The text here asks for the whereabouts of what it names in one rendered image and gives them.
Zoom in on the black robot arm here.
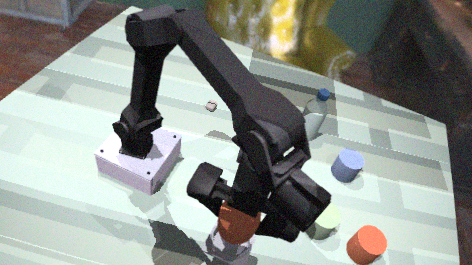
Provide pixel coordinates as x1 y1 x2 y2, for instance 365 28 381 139
112 4 331 233

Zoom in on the grey bottle with blue cap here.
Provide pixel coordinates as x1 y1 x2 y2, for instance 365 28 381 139
303 88 330 141

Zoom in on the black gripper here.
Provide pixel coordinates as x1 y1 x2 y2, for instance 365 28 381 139
186 162 300 243

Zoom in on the dark blue cylinder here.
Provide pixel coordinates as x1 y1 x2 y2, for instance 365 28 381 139
331 148 364 183

